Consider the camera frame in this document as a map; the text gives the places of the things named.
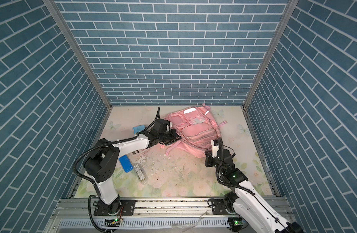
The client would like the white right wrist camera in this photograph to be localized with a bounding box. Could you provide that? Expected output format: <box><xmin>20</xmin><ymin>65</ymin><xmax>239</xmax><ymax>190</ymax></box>
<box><xmin>211</xmin><ymin>139</ymin><xmax>219</xmax><ymax>158</ymax></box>

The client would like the blue pencil case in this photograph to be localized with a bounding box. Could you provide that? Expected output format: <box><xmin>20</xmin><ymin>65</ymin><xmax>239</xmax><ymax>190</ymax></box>
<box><xmin>119</xmin><ymin>155</ymin><xmax>133</xmax><ymax>173</ymax></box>

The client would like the blue pencil sharpener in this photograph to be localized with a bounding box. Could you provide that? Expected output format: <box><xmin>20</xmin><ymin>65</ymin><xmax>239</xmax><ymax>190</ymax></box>
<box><xmin>133</xmin><ymin>125</ymin><xmax>146</xmax><ymax>135</ymax></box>

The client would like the pink school backpack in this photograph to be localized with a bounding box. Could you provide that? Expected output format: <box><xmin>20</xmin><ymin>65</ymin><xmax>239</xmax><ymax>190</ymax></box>
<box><xmin>165</xmin><ymin>104</ymin><xmax>221</xmax><ymax>158</ymax></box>

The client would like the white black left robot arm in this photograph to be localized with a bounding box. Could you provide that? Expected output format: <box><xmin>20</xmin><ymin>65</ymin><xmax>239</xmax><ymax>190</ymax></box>
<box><xmin>73</xmin><ymin>118</ymin><xmax>181</xmax><ymax>216</ymax></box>

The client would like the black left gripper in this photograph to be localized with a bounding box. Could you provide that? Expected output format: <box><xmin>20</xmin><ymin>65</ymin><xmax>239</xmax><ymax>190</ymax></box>
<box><xmin>157</xmin><ymin>129</ymin><xmax>182</xmax><ymax>146</ymax></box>

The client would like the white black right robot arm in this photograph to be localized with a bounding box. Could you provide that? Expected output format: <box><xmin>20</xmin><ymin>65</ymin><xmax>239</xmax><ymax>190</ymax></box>
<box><xmin>205</xmin><ymin>149</ymin><xmax>303</xmax><ymax>233</ymax></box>

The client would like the black corrugated right cable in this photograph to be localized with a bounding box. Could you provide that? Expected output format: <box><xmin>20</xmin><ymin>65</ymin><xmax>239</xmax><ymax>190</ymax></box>
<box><xmin>214</xmin><ymin>136</ymin><xmax>255</xmax><ymax>196</ymax></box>

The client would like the white pink calculator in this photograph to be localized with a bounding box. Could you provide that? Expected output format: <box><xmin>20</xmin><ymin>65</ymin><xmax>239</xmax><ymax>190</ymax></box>
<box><xmin>131</xmin><ymin>150</ymin><xmax>144</xmax><ymax>155</ymax></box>

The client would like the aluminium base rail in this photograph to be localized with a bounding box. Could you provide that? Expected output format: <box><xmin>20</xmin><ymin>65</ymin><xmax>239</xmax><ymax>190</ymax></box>
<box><xmin>43</xmin><ymin>196</ymin><xmax>301</xmax><ymax>233</ymax></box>

